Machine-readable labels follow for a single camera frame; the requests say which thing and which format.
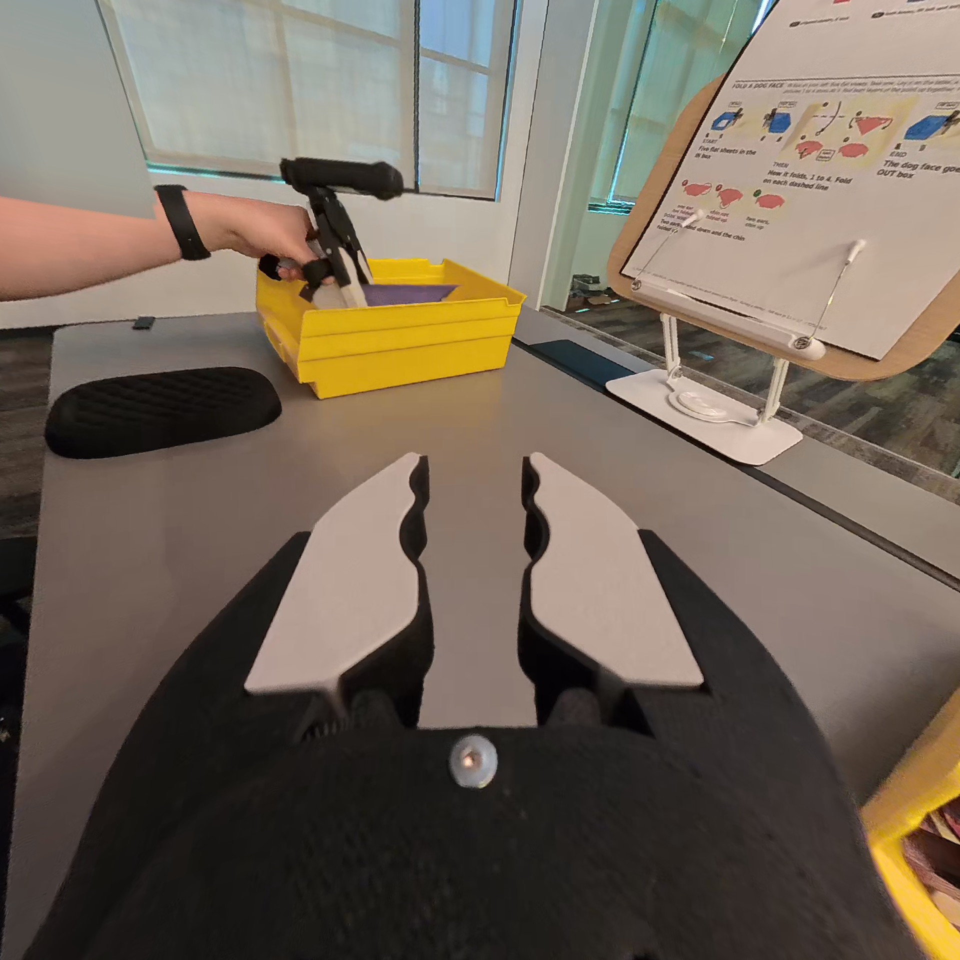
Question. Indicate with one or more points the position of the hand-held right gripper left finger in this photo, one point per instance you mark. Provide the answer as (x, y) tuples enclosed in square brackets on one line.
[(352, 585)]

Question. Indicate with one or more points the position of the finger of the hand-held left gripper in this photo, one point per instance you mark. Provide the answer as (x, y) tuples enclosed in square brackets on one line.
[(330, 296), (356, 281)]

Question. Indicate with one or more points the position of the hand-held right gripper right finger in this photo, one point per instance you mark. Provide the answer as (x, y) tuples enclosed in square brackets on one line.
[(600, 592)]

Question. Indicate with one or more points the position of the purple paper sheet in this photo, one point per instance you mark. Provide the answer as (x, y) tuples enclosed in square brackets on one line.
[(412, 294)]

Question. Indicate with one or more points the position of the yellow plastic bin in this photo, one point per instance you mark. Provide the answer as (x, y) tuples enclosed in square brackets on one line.
[(915, 780), (405, 345)]

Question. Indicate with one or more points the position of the person's left forearm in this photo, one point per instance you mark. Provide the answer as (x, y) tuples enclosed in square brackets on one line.
[(75, 247)]

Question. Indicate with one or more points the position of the person's left hand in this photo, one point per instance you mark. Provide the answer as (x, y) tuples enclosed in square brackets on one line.
[(262, 229)]

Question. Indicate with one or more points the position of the large window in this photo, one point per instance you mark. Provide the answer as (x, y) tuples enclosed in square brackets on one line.
[(225, 90)]

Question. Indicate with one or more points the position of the black wristband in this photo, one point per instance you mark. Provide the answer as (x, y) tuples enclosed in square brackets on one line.
[(184, 221)]

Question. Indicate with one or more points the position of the black wrist rest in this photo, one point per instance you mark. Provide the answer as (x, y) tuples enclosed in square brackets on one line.
[(157, 412)]

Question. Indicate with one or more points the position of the wooden document stand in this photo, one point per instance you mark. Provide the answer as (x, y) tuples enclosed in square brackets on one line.
[(750, 435)]

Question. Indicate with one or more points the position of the narrow window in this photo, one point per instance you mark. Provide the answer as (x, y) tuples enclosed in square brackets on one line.
[(675, 90)]

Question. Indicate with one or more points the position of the white instruction sheet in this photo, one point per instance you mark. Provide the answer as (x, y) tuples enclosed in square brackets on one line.
[(825, 262)]

